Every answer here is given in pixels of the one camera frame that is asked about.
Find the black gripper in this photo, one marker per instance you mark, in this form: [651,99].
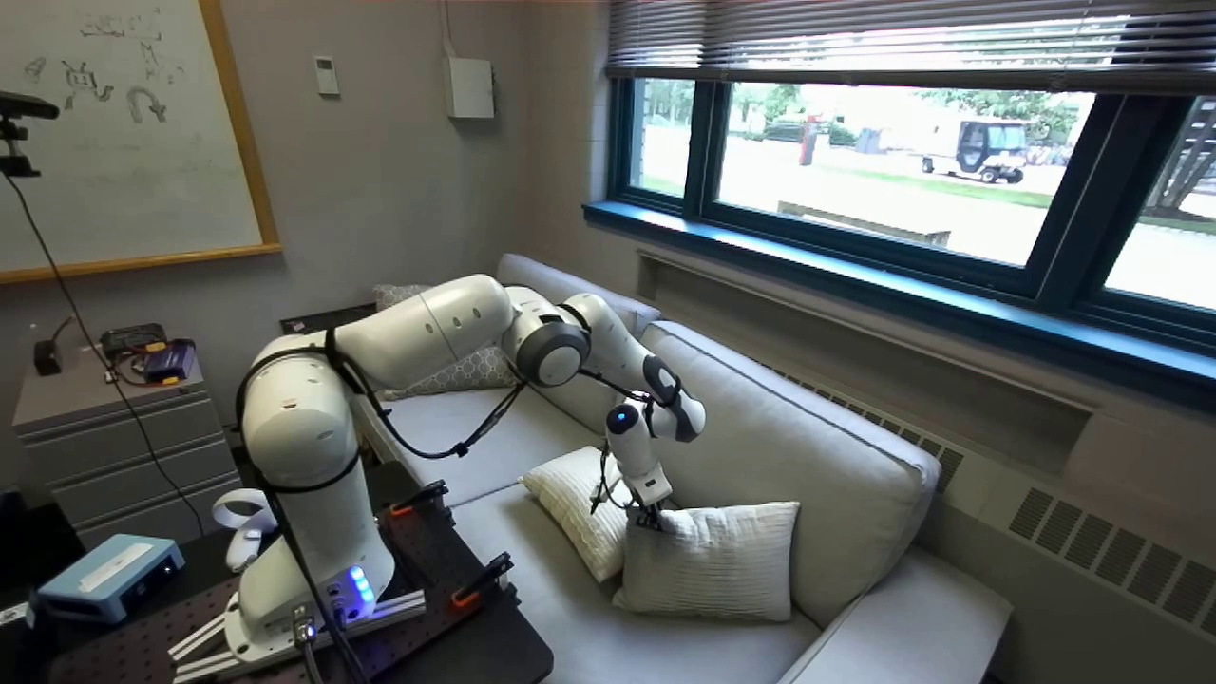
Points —
[647,504]

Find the cream striped pillow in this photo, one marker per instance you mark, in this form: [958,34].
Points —
[723,564]
[572,508]

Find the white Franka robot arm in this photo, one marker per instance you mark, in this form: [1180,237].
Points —
[304,430]

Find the grey fabric sofa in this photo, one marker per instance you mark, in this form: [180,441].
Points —
[761,430]

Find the orange black clamp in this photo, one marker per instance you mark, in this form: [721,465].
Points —
[412,504]
[481,587]

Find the black robot table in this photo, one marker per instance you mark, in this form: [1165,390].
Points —
[505,650]

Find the silver robot mounting plate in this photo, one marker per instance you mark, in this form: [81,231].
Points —
[381,616]

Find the black side table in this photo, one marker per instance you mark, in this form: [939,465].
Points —
[324,322]

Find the white VR controller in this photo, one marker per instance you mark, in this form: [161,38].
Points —
[246,525]

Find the colourful electronics pile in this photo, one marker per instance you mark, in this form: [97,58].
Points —
[152,359]

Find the grey window blinds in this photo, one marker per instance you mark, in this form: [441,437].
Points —
[885,38]

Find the grey drawer cabinet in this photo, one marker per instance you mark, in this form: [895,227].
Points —
[115,441]

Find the light blue box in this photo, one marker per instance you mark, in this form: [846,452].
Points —
[109,574]

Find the wall heater vent grille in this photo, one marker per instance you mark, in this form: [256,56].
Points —
[1102,545]

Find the white wall box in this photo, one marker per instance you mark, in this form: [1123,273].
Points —
[471,88]

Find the wide blue frame window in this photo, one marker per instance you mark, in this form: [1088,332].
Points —
[1078,242]

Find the white wall thermostat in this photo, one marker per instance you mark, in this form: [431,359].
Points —
[329,76]

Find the wood frame whiteboard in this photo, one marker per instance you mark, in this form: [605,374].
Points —
[127,152]

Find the black tripod camera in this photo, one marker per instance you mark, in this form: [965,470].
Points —
[21,113]

